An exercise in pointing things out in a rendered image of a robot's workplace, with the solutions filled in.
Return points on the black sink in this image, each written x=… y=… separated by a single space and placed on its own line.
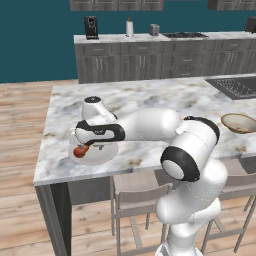
x=235 y=87

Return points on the black appliance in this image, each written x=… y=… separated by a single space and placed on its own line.
x=251 y=25

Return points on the black hob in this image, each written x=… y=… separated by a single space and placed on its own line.
x=185 y=34

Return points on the grey wall cupboards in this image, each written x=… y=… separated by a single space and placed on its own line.
x=233 y=4
x=116 y=4

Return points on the grey toaster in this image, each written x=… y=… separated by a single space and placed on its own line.
x=154 y=30

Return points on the marble kitchen island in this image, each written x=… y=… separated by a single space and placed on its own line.
x=140 y=95

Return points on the grey base cupboard run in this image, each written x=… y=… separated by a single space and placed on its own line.
x=140 y=61

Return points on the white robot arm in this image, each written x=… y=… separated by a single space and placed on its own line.
x=150 y=125

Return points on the white paper towel roll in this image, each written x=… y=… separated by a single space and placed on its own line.
x=129 y=29

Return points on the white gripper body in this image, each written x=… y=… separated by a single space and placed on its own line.
x=104 y=145

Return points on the black coffee machine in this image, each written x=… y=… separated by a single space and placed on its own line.
x=91 y=27

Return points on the beige bowl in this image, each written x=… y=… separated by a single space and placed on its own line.
x=238 y=123

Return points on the white plate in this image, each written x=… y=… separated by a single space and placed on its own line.
x=100 y=157

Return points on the grey wooden stool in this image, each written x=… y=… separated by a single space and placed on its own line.
x=238 y=186
x=140 y=200

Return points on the red apple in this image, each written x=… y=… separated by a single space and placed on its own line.
x=79 y=152

